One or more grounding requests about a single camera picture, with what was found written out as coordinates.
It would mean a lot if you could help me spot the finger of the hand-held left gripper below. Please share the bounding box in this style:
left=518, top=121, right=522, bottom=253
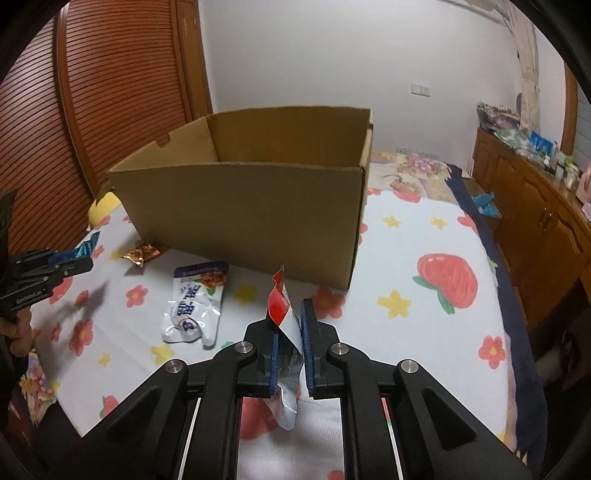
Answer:
left=9, top=259, right=94, bottom=289
left=11, top=248, right=83, bottom=271

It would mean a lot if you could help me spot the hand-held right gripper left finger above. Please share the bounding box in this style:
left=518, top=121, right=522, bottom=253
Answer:
left=69, top=320, right=282, bottom=480

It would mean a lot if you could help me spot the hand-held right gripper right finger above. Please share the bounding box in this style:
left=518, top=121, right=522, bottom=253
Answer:
left=300, top=299, right=532, bottom=480

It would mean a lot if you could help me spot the shiny blue snack packet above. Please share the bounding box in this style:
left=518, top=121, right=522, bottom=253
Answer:
left=76, top=231, right=101, bottom=261

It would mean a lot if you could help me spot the red and white snack packet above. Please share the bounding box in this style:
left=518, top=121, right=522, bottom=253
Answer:
left=265, top=265, right=308, bottom=431

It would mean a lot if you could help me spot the cardboard box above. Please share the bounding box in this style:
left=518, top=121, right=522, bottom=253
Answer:
left=107, top=107, right=374, bottom=291

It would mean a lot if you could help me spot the person's left hand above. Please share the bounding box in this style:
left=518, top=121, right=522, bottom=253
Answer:
left=0, top=310, right=35, bottom=358

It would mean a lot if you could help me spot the yellow plush toy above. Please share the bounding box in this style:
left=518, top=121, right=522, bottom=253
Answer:
left=89, top=191, right=122, bottom=229

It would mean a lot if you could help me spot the small orange snack packet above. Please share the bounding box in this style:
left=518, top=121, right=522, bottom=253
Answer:
left=120, top=242, right=169, bottom=268

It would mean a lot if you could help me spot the white and blue snack packet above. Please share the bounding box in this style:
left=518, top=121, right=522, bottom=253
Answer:
left=159, top=261, right=230, bottom=348

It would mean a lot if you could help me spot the white floral bedsheet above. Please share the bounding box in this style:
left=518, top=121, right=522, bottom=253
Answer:
left=28, top=185, right=513, bottom=480

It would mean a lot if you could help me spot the wooden slatted wardrobe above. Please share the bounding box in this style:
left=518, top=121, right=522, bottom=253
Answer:
left=0, top=0, right=213, bottom=259

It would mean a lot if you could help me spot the dark blue blanket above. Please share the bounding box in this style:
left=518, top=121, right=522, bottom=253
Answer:
left=445, top=164, right=546, bottom=462

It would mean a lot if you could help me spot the floral quilt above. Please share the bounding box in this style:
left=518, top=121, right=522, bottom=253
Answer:
left=367, top=150, right=467, bottom=204

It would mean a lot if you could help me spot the blue plastic bag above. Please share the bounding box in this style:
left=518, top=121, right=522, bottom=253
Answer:
left=471, top=191, right=502, bottom=217

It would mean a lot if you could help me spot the wooden cabinet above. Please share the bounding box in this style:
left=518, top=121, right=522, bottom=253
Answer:
left=471, top=127, right=591, bottom=328

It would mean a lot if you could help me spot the green patterned cloth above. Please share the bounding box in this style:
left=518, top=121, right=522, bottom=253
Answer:
left=501, top=129, right=532, bottom=149

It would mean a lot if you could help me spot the pile of folded cloths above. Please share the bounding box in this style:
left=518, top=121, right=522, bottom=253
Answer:
left=476, top=102, right=522, bottom=134

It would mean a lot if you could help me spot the blue box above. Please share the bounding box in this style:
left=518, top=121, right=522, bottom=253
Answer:
left=529, top=131, right=557, bottom=156

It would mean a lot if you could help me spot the group of small bottles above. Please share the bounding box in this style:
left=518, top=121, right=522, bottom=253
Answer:
left=545, top=150, right=580, bottom=186

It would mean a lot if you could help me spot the pink container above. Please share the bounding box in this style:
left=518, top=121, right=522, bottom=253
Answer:
left=577, top=166, right=591, bottom=217

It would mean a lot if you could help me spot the white window blind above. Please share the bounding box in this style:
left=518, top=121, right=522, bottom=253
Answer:
left=575, top=88, right=591, bottom=167

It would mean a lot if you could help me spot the beige curtain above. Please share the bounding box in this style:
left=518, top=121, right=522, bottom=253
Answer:
left=501, top=0, right=541, bottom=132

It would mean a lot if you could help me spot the wooden window frame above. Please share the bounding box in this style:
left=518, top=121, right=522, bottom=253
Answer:
left=563, top=62, right=581, bottom=155

